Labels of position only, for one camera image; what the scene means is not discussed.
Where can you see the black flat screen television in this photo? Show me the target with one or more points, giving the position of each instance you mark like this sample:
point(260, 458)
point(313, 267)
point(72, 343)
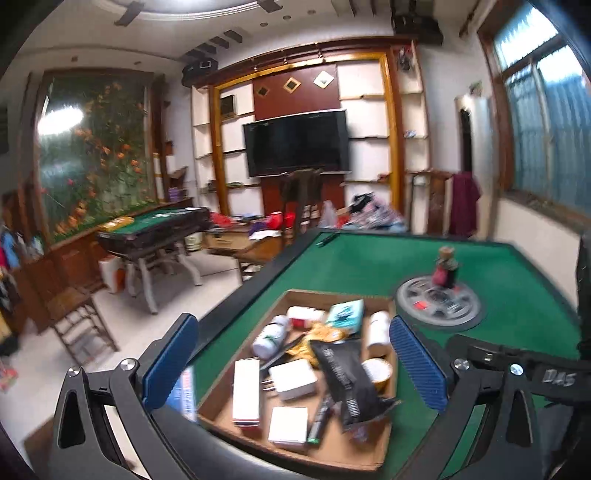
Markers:
point(313, 140)

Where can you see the round silver table control panel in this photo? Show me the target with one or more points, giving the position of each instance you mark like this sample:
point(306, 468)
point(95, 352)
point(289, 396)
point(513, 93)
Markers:
point(424, 304)

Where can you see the dark wooden chair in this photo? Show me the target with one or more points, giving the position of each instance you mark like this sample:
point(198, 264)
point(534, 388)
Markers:
point(301, 193)

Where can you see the white power adapter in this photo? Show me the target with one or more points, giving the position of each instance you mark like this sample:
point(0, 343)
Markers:
point(294, 379)

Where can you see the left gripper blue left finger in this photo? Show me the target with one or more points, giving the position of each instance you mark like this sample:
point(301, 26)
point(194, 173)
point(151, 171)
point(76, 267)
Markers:
point(164, 361)

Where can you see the red item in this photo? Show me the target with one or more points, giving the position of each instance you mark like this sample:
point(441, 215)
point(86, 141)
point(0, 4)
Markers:
point(360, 433)

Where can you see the wooden chair with carved back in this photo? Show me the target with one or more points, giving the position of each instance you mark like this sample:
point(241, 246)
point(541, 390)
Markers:
point(429, 201)

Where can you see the white bottle green label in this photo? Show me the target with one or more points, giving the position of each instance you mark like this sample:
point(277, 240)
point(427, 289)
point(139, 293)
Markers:
point(270, 339)

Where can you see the shallow cardboard box tray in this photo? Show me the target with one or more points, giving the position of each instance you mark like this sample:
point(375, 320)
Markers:
point(337, 452)

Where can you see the teal white tissue pack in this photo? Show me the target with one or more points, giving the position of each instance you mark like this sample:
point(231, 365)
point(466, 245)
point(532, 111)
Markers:
point(347, 316)

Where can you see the white standing air conditioner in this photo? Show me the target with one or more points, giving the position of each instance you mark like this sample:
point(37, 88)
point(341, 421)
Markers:
point(477, 153)

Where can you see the white barcode carton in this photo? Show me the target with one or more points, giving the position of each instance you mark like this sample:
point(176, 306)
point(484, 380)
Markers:
point(289, 426)

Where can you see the long white red box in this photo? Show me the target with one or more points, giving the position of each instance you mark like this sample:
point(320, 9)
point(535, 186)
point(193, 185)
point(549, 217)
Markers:
point(245, 401)

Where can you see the black marker green cap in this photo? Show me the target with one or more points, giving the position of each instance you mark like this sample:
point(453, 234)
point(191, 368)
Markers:
point(326, 410)

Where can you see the green felt mahjong table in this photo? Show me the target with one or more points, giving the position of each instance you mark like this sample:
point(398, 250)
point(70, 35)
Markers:
point(523, 310)

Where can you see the maroon garment on chair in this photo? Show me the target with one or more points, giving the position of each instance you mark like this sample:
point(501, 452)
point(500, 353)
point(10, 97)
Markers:
point(464, 208)

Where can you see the low wooden side table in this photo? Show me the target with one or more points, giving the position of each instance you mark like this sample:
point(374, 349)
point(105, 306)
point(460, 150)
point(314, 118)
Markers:
point(227, 241)

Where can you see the wooden slatted stool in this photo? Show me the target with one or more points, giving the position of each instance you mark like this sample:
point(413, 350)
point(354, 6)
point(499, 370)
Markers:
point(79, 326)

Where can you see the pile of clothes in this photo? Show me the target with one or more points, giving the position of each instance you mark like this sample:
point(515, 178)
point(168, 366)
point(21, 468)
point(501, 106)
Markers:
point(367, 212)

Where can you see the yellow snack packet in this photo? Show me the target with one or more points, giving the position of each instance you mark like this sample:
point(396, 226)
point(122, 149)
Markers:
point(318, 332)

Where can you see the black snack pouch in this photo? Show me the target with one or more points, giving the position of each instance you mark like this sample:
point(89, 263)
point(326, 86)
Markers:
point(349, 385)

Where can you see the small white pill bottle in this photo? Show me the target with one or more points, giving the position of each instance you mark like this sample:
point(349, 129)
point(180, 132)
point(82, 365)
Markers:
point(303, 318)

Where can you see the floral wall mural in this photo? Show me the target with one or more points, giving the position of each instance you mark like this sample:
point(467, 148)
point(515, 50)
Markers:
point(95, 156)

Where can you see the white pill bottle red label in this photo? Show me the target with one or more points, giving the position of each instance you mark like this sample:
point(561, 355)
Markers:
point(378, 336)

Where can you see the black ink bottle with cork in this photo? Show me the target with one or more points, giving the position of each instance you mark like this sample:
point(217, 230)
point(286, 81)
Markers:
point(447, 268)

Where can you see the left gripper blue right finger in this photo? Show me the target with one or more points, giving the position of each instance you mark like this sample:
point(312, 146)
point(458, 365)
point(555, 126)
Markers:
point(426, 375)

